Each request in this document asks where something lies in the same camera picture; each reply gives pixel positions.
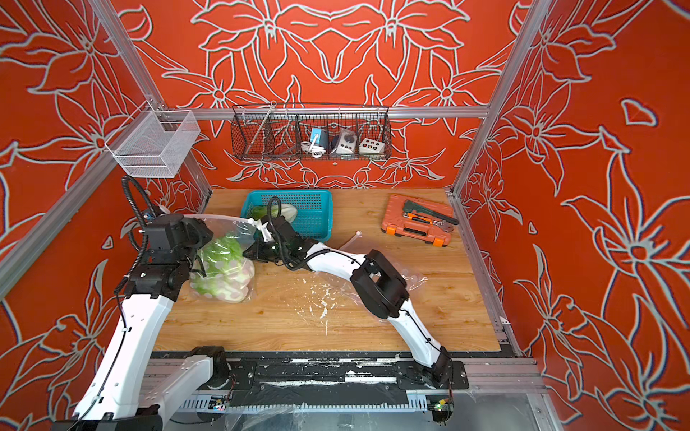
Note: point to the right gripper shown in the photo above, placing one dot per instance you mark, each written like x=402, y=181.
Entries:
x=258, y=248

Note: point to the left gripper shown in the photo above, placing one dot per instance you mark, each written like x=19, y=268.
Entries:
x=199, y=227

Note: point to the chinese cabbage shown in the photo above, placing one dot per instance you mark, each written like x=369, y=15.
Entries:
x=277, y=211
x=222, y=256
x=231, y=287

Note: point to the clear zipper bag pink dots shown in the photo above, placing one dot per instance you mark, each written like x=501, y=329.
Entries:
x=239, y=228

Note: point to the chinese cabbage front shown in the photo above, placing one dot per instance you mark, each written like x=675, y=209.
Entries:
x=222, y=256

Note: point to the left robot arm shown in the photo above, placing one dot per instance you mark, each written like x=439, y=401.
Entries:
x=114, y=400

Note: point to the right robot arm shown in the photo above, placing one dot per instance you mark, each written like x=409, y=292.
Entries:
x=431, y=357

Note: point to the teal plastic basket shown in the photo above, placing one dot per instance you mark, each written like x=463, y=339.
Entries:
x=308, y=211

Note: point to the white socket cube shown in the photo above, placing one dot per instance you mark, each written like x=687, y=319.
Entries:
x=370, y=147

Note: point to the orange tool case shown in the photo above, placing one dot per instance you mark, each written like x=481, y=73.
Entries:
x=424, y=228

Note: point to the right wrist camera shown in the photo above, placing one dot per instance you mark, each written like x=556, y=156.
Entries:
x=264, y=229

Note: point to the clear mesh wall bin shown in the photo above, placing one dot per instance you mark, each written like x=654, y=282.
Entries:
x=152, y=148

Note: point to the black wire wall basket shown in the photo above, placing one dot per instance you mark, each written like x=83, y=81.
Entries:
x=291, y=132

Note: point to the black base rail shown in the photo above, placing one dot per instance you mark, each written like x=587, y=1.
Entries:
x=320, y=382

